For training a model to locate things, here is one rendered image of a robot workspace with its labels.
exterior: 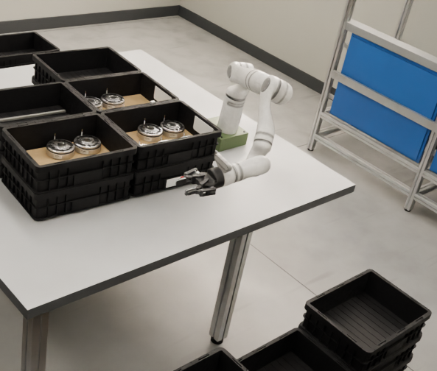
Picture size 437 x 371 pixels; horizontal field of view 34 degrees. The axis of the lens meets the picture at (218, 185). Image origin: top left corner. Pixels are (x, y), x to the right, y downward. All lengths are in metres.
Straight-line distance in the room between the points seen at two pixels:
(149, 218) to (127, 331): 0.71
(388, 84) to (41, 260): 2.70
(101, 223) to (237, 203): 0.57
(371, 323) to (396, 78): 2.03
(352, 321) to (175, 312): 0.92
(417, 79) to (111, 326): 2.30
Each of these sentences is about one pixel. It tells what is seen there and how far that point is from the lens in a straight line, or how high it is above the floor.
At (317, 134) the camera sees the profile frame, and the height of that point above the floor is 0.14.
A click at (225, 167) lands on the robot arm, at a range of 2.44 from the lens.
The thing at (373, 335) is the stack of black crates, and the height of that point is 0.49.
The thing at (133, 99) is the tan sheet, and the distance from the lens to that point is 3.21.
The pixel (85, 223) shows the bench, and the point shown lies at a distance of 2.57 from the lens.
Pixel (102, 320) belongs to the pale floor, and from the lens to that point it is 3.21.
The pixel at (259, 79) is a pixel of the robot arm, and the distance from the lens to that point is 2.83.
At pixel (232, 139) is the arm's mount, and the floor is 0.75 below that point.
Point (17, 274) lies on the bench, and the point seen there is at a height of 0.70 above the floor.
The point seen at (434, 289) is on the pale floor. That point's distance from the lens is 3.96.
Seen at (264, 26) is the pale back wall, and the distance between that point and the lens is 6.27.
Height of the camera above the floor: 2.18
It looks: 31 degrees down
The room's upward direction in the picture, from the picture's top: 12 degrees clockwise
